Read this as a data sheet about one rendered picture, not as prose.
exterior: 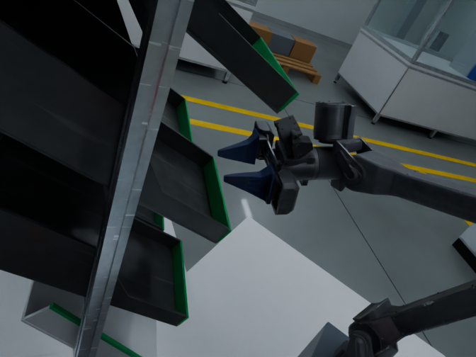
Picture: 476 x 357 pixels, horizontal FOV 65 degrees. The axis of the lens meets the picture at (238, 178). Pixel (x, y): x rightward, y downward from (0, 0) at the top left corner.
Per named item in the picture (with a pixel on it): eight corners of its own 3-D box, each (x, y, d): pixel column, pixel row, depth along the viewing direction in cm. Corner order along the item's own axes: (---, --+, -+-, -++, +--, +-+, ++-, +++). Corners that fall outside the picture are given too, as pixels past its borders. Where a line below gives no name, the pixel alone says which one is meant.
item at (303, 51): (299, 63, 633) (310, 40, 610) (317, 84, 573) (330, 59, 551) (234, 43, 587) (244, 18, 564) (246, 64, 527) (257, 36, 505)
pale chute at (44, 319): (154, 318, 70) (176, 309, 69) (156, 393, 60) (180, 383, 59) (44, 234, 52) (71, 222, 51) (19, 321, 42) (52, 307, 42)
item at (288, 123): (302, 145, 64) (309, 110, 60) (315, 171, 59) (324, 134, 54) (267, 146, 63) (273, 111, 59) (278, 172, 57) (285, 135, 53)
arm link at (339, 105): (384, 179, 61) (394, 105, 58) (360, 188, 56) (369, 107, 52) (324, 166, 69) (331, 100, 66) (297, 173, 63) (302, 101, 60)
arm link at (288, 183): (292, 147, 72) (298, 119, 69) (326, 214, 58) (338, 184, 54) (250, 148, 71) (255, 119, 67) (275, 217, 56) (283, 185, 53)
